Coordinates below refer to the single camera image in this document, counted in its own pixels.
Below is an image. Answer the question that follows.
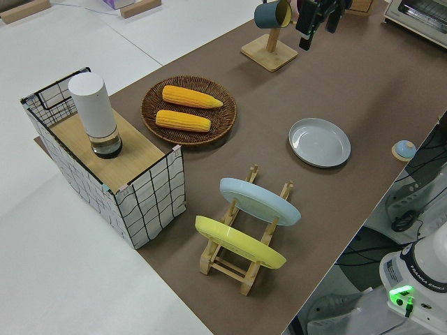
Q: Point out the purple box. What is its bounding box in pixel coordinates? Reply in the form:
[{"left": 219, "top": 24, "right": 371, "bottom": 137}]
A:
[{"left": 101, "top": 0, "right": 135, "bottom": 10}]

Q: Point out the teal mug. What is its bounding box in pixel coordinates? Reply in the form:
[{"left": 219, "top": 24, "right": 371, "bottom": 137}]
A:
[{"left": 254, "top": 0, "right": 293, "bottom": 29}]

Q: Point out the gray plate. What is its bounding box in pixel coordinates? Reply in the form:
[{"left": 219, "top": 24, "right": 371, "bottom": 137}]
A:
[{"left": 288, "top": 117, "right": 351, "bottom": 169}]

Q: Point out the white power strip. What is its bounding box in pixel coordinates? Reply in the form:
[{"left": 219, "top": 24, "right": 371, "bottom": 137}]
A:
[{"left": 383, "top": 179, "right": 422, "bottom": 231}]

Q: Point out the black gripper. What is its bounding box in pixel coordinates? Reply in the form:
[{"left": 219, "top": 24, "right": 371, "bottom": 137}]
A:
[{"left": 295, "top": 0, "right": 351, "bottom": 52}]

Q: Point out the wooden block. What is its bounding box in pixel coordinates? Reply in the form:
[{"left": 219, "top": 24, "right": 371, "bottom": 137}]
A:
[
  {"left": 120, "top": 0, "right": 162, "bottom": 18},
  {"left": 0, "top": 6, "right": 27, "bottom": 25}
]

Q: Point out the wooden dish rack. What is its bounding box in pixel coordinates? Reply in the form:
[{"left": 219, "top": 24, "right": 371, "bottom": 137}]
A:
[{"left": 199, "top": 163, "right": 295, "bottom": 297}]

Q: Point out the cream toaster oven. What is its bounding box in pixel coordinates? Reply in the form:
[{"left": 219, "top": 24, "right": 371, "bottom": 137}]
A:
[{"left": 381, "top": 0, "right": 447, "bottom": 50}]

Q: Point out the yellow corn cob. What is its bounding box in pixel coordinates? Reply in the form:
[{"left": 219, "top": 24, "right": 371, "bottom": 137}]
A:
[
  {"left": 155, "top": 110, "right": 212, "bottom": 133},
  {"left": 162, "top": 85, "right": 224, "bottom": 110}
]

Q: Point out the light blue plate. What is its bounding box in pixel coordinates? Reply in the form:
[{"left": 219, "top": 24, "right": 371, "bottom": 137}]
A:
[{"left": 219, "top": 177, "right": 302, "bottom": 227}]

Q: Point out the brown wicker basket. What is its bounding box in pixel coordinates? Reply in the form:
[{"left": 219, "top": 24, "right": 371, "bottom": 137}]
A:
[{"left": 140, "top": 75, "right": 237, "bottom": 145}]

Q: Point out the coiled black cable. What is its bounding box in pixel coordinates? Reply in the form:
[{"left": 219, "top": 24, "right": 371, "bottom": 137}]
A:
[{"left": 391, "top": 209, "right": 425, "bottom": 233}]

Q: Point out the wooden mug tree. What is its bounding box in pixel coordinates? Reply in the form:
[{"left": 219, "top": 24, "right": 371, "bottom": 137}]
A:
[{"left": 240, "top": 24, "right": 299, "bottom": 73}]

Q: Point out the yellow plate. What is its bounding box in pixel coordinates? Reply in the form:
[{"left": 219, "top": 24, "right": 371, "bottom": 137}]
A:
[{"left": 194, "top": 215, "right": 287, "bottom": 270}]

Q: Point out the wire grid shelf box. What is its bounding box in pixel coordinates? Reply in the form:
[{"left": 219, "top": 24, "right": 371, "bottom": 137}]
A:
[{"left": 20, "top": 67, "right": 186, "bottom": 251}]

